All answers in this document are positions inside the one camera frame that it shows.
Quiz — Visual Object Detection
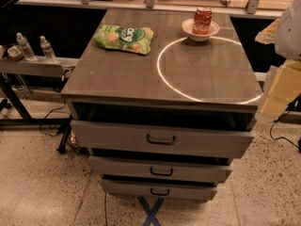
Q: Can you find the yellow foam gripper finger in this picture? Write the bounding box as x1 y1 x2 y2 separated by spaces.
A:
261 60 301 120

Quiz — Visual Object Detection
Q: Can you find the red coke can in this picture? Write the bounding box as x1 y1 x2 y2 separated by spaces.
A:
192 8 212 35

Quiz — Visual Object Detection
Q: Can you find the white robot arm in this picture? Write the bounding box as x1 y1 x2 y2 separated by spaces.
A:
261 0 301 121

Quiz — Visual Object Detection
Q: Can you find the white paper bowl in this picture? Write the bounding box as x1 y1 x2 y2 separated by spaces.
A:
182 19 220 41

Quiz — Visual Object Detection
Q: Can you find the small bowl on side table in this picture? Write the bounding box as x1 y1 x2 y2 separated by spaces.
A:
2 44 24 62

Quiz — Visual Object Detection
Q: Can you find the middle grey drawer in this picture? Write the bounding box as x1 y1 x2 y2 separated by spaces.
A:
88 156 232 184

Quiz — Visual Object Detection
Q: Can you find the grey drawer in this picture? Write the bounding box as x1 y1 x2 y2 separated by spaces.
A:
88 156 232 184
101 179 217 202
71 121 254 158

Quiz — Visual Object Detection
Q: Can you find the grey drawer cabinet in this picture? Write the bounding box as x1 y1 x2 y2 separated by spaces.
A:
62 9 262 189

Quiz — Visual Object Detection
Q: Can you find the top grey drawer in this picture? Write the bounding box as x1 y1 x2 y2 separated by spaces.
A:
71 121 254 158

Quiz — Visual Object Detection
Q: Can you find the bottom grey drawer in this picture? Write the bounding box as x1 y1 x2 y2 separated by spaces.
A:
101 179 217 202

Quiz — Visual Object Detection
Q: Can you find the green chip bag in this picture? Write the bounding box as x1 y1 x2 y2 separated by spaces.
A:
94 24 153 55

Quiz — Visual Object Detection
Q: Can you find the blue tape cross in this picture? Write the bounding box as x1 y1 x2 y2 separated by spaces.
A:
137 197 164 226

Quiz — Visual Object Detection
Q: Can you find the right clear water bottle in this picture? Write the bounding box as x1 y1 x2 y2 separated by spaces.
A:
40 36 57 63

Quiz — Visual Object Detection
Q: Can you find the clear water bottle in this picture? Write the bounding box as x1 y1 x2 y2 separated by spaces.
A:
16 32 36 61
40 36 57 63

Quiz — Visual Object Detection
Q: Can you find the grey side table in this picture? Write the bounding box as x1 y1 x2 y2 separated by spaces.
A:
0 56 77 153

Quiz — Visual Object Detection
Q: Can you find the left clear water bottle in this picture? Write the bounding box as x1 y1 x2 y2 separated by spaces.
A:
16 32 36 61

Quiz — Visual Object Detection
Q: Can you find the black floor cable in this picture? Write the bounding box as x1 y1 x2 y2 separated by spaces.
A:
269 110 301 151

